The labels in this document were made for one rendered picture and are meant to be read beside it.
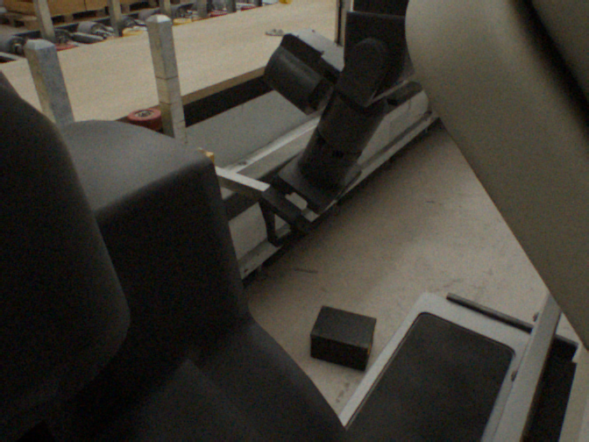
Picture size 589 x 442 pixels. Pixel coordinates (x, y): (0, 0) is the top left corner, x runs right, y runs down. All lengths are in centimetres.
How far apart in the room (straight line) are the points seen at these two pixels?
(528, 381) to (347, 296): 169
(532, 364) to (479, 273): 193
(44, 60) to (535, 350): 79
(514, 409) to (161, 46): 90
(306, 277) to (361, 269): 25
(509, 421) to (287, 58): 37
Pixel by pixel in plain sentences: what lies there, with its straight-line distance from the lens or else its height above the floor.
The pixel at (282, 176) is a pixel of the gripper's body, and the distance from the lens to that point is 51.
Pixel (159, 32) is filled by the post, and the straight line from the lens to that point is 103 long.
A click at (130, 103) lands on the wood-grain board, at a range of 134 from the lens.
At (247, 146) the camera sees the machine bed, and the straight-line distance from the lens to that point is 166.
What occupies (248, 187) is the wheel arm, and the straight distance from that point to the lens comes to 105.
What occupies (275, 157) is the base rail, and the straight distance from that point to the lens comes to 145.
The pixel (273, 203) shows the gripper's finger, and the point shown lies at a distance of 51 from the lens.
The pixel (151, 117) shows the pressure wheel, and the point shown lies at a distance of 121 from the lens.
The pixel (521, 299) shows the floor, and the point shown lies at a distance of 217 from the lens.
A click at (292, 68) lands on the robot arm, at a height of 119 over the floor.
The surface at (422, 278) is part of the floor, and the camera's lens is 213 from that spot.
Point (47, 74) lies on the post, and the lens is 90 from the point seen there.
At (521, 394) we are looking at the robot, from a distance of 30.
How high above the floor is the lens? 132
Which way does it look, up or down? 33 degrees down
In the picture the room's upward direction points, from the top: straight up
